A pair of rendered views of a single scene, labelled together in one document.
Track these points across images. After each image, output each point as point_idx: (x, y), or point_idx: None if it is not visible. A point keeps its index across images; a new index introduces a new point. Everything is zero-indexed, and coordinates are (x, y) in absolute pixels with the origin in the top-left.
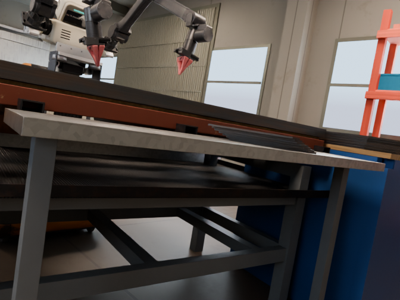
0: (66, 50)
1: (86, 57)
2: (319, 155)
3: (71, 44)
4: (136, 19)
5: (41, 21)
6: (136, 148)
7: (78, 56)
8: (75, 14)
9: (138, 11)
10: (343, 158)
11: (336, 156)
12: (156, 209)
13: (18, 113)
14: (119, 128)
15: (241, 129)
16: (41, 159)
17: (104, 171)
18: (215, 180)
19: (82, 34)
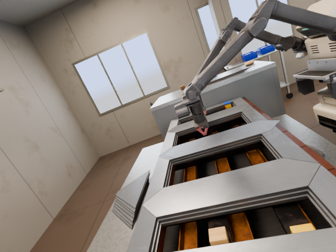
0: (314, 65)
1: (332, 66)
2: (110, 208)
3: (322, 55)
4: (309, 26)
5: (296, 48)
6: None
7: (304, 76)
8: (308, 31)
9: (293, 24)
10: (100, 226)
11: (104, 226)
12: None
13: (148, 146)
14: (138, 156)
15: (137, 178)
16: None
17: (215, 171)
18: (207, 228)
19: (326, 42)
